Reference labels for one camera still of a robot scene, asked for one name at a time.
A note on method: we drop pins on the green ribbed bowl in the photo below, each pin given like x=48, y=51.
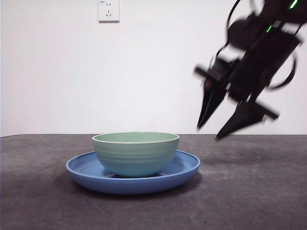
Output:
x=135, y=158

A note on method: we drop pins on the white wall socket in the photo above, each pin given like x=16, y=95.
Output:
x=108, y=12

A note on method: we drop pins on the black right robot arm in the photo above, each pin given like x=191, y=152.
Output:
x=275, y=9

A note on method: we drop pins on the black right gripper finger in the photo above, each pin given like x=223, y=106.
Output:
x=247, y=115
x=212, y=98

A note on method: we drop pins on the blue round plate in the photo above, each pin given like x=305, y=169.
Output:
x=132, y=185

